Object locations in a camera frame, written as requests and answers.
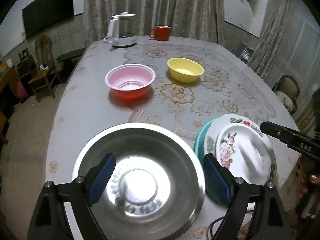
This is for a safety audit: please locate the large stainless steel bowl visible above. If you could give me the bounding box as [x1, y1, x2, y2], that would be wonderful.
[73, 122, 205, 239]

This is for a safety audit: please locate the pink and red plastic bowl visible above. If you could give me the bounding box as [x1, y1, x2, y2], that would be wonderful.
[105, 63, 156, 100]

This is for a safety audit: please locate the yellow plastic bowl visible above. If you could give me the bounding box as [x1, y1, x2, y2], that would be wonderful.
[167, 57, 204, 83]

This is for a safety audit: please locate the right hand with painted nails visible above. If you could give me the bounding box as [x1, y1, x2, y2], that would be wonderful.
[296, 155, 319, 200]

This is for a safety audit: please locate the dark upholstered armchair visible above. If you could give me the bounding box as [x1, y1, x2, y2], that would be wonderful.
[272, 75, 300, 115]

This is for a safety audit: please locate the small white floral plate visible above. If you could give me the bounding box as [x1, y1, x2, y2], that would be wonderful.
[215, 123, 272, 185]

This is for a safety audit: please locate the large white patterned plate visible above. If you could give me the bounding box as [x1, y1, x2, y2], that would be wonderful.
[204, 114, 277, 181]

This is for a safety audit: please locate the beige right curtain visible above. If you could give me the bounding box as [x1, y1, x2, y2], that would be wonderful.
[248, 0, 319, 99]

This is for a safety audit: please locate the beige curtain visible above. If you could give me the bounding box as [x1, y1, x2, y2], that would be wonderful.
[83, 0, 225, 45]
[248, 0, 319, 99]

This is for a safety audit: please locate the teal plate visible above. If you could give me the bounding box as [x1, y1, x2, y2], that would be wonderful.
[194, 119, 215, 164]

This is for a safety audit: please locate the pink bin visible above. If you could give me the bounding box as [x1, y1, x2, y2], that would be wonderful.
[16, 81, 29, 103]

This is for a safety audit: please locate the wooden sideboard cabinet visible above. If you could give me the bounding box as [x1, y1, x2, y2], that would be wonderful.
[1, 67, 20, 111]

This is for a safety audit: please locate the lace floral tablecloth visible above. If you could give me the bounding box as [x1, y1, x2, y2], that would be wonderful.
[124, 44, 276, 141]

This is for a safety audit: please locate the wooden chair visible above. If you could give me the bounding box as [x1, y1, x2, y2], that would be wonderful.
[28, 34, 61, 103]

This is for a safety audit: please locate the dark wooden bench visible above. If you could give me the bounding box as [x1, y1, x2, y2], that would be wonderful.
[56, 47, 86, 83]

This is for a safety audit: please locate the white electric kettle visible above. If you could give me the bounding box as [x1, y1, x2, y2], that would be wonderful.
[103, 12, 137, 48]

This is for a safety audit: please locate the beige centre curtain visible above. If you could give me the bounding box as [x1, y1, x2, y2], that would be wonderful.
[83, 0, 225, 45]

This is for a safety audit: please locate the red mug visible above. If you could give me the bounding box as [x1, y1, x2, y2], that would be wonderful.
[149, 25, 171, 41]

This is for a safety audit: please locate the black cable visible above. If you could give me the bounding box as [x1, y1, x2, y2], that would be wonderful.
[209, 216, 227, 240]

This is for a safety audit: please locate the black wall television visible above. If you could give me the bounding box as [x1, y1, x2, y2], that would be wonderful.
[22, 0, 74, 38]

